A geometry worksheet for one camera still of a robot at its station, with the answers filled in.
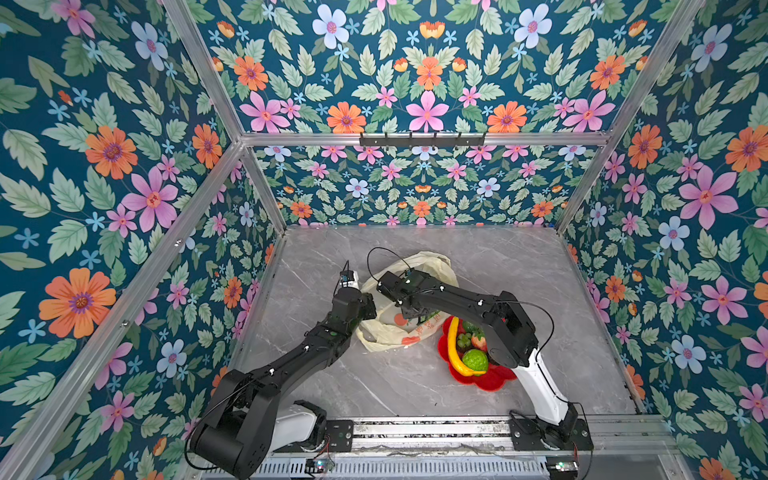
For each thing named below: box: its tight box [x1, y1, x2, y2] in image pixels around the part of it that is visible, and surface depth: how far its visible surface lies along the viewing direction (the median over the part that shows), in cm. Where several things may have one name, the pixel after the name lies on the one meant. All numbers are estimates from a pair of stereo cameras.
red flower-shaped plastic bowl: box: [438, 316, 517, 392], surface depth 82 cm
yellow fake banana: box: [448, 316, 487, 377], surface depth 84 cm
